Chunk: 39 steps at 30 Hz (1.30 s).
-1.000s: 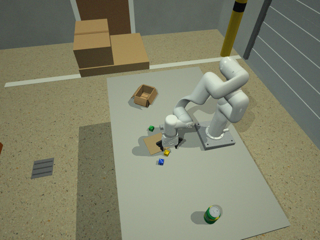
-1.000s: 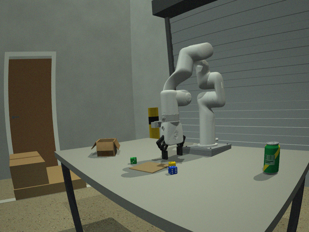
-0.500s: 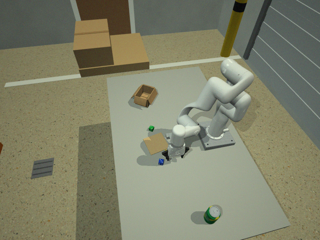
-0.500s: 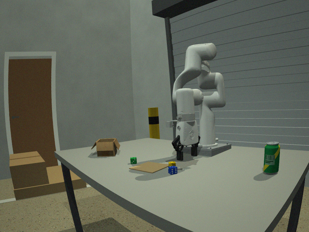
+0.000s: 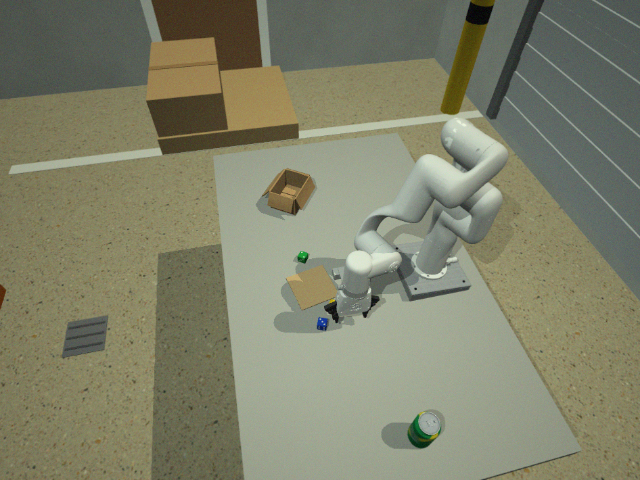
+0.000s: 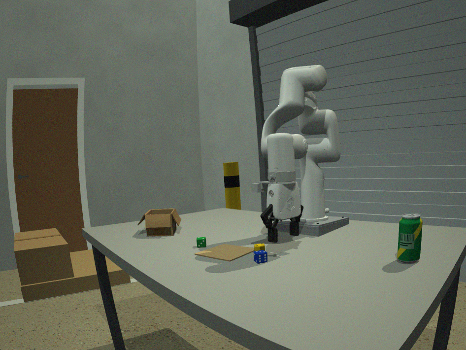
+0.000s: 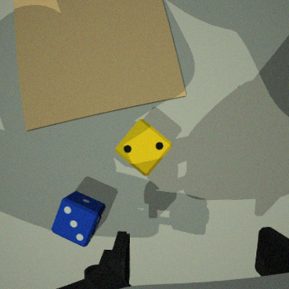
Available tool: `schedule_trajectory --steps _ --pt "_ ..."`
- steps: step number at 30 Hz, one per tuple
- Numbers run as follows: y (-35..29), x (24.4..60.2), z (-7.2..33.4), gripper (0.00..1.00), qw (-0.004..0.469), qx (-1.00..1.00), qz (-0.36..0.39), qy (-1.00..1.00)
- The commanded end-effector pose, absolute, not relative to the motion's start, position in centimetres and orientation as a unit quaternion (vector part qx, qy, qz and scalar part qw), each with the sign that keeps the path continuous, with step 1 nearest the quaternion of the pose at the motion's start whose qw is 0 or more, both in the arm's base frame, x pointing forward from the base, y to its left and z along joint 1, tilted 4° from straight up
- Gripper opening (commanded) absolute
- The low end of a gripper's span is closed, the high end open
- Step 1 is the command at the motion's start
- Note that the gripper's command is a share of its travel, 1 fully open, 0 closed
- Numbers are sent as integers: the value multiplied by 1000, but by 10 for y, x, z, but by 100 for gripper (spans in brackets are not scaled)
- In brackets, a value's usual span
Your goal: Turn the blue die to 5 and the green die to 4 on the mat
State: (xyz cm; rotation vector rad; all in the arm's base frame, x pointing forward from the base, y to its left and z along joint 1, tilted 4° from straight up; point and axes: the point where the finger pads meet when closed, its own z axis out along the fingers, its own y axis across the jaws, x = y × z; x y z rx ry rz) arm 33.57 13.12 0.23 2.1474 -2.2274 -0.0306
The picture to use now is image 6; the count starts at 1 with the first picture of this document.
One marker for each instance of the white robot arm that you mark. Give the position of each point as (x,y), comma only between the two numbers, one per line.
(297,100)

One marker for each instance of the blue die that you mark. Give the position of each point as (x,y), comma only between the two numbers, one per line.
(260,256)

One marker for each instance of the green drink can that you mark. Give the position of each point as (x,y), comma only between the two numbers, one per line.
(410,236)

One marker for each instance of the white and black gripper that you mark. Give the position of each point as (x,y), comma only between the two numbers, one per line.
(283,198)

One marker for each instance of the tan square mat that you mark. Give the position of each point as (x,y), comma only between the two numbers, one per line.
(226,252)

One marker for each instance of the green die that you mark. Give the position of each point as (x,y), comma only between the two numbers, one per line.
(201,242)

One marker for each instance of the brown cardboard box with flaps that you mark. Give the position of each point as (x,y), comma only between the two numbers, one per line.
(164,224)

